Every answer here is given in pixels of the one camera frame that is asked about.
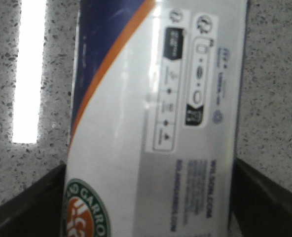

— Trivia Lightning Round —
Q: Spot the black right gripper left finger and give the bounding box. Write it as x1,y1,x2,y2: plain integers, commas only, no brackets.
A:
0,164,66,237

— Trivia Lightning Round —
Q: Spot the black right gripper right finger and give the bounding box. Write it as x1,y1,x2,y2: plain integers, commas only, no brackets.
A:
230,158,292,237

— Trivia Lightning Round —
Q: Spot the white blue tennis ball can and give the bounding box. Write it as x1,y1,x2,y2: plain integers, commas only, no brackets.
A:
60,0,248,237

